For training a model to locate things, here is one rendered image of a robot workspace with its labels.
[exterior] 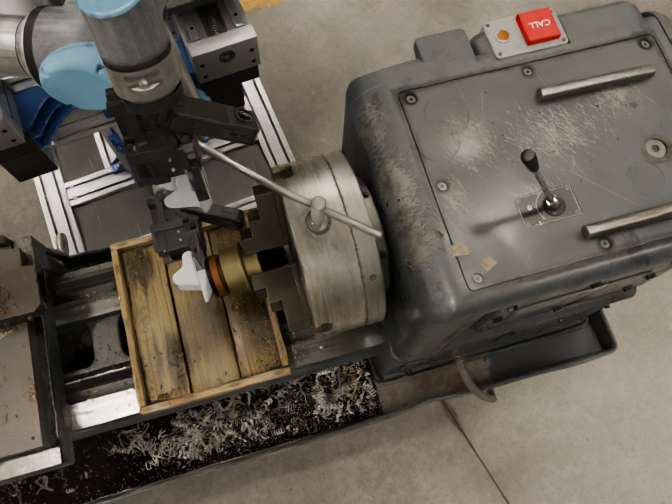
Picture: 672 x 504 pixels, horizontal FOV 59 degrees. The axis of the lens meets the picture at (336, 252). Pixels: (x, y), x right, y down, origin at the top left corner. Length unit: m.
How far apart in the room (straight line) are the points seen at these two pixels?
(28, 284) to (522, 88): 0.94
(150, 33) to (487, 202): 0.55
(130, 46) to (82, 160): 1.62
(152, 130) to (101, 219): 1.42
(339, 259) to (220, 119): 0.30
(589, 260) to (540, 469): 1.34
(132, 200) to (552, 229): 1.52
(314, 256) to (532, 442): 1.45
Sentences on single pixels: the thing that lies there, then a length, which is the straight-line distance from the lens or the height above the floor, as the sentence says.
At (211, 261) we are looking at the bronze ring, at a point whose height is 1.11.
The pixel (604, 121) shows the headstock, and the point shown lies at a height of 1.25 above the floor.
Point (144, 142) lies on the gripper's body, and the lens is 0.76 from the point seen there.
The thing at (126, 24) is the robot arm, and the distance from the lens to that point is 0.65.
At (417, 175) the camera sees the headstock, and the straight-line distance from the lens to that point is 0.95.
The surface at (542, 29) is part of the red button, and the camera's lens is 1.14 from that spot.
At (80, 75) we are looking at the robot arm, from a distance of 0.90.
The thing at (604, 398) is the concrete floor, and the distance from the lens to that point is 2.32.
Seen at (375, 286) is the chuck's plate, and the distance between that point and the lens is 0.95.
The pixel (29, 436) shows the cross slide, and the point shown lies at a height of 0.97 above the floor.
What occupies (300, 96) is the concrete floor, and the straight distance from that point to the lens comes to 2.50.
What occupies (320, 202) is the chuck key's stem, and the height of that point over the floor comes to 1.32.
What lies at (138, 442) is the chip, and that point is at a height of 0.58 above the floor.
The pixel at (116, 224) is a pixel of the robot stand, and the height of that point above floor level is 0.21.
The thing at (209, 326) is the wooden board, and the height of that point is 0.89.
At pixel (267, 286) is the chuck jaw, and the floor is 1.11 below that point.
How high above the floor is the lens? 2.10
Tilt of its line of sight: 71 degrees down
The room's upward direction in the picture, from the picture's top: 5 degrees clockwise
